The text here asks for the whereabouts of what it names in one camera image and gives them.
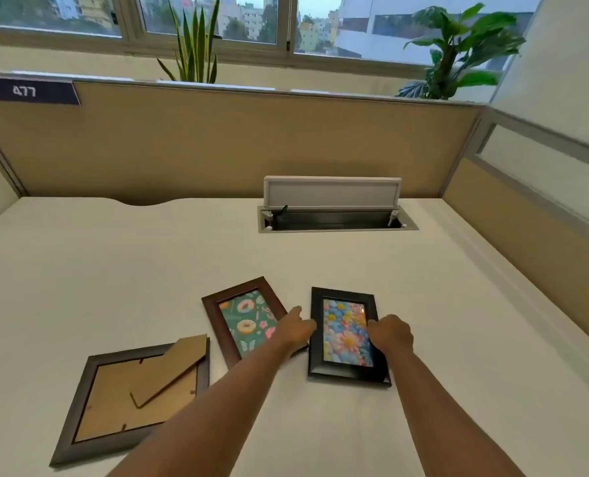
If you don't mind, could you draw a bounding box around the person's right hand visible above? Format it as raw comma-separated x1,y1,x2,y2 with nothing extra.
367,314,415,363

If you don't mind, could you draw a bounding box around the person's left hand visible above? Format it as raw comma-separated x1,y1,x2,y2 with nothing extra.
273,306,318,356

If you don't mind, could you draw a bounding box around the black frame with flower picture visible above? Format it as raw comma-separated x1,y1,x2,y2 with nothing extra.
308,286,392,388

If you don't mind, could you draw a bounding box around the person's left forearm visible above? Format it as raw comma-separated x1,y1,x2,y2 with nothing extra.
107,337,295,477

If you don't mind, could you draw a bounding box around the person's right forearm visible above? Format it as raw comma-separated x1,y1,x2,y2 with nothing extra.
387,350,525,477

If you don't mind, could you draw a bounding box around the beige desk partition panel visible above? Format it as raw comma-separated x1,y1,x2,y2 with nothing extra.
0,74,489,206

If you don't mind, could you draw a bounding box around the side partition with glass pane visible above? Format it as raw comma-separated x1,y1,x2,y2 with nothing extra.
441,105,589,358

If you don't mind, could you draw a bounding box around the broad-leaf green plant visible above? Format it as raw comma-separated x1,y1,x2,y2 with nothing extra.
396,2,527,101

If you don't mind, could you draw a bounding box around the snake plant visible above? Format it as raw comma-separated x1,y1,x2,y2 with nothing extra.
156,0,221,85

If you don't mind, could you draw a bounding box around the dark blue number label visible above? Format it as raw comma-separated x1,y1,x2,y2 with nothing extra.
0,76,82,106

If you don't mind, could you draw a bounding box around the brown frame with donut picture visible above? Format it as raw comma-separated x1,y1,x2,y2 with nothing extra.
201,276,309,370

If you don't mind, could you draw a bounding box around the desk cable box with lid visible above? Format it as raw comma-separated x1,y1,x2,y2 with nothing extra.
257,176,419,234

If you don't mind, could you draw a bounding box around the face-down frame with cardboard stand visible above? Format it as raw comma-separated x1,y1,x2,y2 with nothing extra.
49,335,211,467

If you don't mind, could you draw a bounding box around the window with aluminium frame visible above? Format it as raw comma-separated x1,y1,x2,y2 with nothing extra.
0,0,546,80

